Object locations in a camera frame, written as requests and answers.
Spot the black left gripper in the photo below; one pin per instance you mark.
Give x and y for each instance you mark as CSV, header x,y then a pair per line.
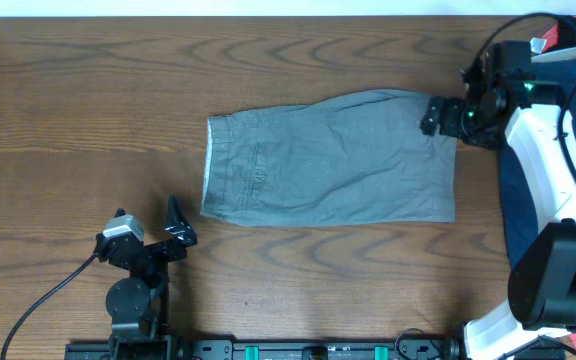
x,y
154,250

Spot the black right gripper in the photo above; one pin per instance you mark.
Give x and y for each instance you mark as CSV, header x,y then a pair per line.
x,y
444,117

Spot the grey shorts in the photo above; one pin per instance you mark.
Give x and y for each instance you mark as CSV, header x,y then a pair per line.
x,y
355,159

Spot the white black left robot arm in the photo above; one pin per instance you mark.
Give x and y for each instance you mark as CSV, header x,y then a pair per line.
x,y
139,304

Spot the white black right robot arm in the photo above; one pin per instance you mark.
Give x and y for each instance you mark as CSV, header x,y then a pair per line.
x,y
528,117

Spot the navy blue garment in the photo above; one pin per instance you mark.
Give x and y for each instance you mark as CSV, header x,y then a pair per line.
x,y
520,220

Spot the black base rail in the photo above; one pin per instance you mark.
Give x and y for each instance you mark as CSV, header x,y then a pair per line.
x,y
412,347

